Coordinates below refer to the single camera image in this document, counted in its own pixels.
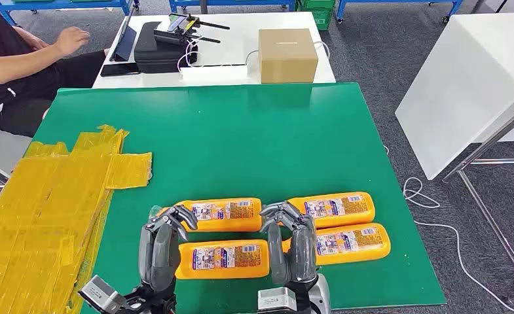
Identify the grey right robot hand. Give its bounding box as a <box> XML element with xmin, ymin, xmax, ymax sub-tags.
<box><xmin>259</xmin><ymin>201</ymin><xmax>319</xmax><ymax>287</ymax></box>

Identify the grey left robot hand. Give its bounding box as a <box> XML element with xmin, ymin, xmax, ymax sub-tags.
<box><xmin>137</xmin><ymin>205</ymin><xmax>199</xmax><ymax>293</ymax></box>

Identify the orange detergent bottle clear cap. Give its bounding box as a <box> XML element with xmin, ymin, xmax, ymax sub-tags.
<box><xmin>282</xmin><ymin>192</ymin><xmax>376</xmax><ymax>229</ymax></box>
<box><xmin>175</xmin><ymin>239</ymin><xmax>270</xmax><ymax>281</ymax></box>
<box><xmin>149</xmin><ymin>198</ymin><xmax>263</xmax><ymax>233</ymax></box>
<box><xmin>282</xmin><ymin>223</ymin><xmax>391</xmax><ymax>266</ymax></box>

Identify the black smartphone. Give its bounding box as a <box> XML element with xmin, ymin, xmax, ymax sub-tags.
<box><xmin>100</xmin><ymin>62</ymin><xmax>141</xmax><ymax>78</ymax></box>

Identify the pale grey bench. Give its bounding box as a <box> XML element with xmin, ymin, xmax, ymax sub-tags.
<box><xmin>0</xmin><ymin>108</ymin><xmax>33</xmax><ymax>189</ymax></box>

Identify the brown cardboard box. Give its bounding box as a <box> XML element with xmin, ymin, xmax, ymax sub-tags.
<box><xmin>257</xmin><ymin>28</ymin><xmax>319</xmax><ymax>84</ymax></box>

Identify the black carrying case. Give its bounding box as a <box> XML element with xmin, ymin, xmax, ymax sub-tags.
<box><xmin>134</xmin><ymin>22</ymin><xmax>199</xmax><ymax>75</ymax></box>

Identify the dark tablet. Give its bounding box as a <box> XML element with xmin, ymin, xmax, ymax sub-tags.
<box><xmin>109</xmin><ymin>6</ymin><xmax>138</xmax><ymax>63</ymax></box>

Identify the white side table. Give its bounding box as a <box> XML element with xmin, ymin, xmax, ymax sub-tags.
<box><xmin>394</xmin><ymin>12</ymin><xmax>514</xmax><ymax>181</ymax></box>

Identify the black remote controller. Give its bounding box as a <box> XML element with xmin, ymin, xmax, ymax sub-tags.
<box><xmin>153</xmin><ymin>12</ymin><xmax>230</xmax><ymax>46</ymax></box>

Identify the person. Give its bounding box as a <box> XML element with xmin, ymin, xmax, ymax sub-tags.
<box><xmin>0</xmin><ymin>0</ymin><xmax>110</xmax><ymax>139</ymax></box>

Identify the person's right hand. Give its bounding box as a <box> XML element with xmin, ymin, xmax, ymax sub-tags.
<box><xmin>54</xmin><ymin>26</ymin><xmax>92</xmax><ymax>57</ymax></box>

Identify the green plastic crate stack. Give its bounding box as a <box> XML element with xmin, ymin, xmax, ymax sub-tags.
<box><xmin>297</xmin><ymin>0</ymin><xmax>337</xmax><ymax>31</ymax></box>

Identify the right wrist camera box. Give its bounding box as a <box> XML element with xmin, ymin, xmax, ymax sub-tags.
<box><xmin>257</xmin><ymin>287</ymin><xmax>299</xmax><ymax>313</ymax></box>

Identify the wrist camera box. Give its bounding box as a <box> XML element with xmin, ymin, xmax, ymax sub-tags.
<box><xmin>77</xmin><ymin>275</ymin><xmax>126</xmax><ymax>314</ymax></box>
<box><xmin>257</xmin><ymin>287</ymin><xmax>299</xmax><ymax>313</ymax></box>

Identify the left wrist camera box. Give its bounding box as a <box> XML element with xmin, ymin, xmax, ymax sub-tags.
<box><xmin>77</xmin><ymin>275</ymin><xmax>126</xmax><ymax>314</ymax></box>

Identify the white floor cable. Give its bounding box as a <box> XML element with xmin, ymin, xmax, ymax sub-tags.
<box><xmin>382</xmin><ymin>145</ymin><xmax>514</xmax><ymax>314</ymax></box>

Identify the metal table leg frame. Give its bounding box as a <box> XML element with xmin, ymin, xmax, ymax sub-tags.
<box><xmin>442</xmin><ymin>99</ymin><xmax>514</xmax><ymax>304</ymax></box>

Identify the blue metal shelf frame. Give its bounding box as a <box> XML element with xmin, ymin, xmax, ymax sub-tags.
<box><xmin>0</xmin><ymin>0</ymin><xmax>140</xmax><ymax>25</ymax></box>
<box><xmin>169</xmin><ymin>0</ymin><xmax>297</xmax><ymax>14</ymax></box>
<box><xmin>335</xmin><ymin>0</ymin><xmax>464</xmax><ymax>24</ymax></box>

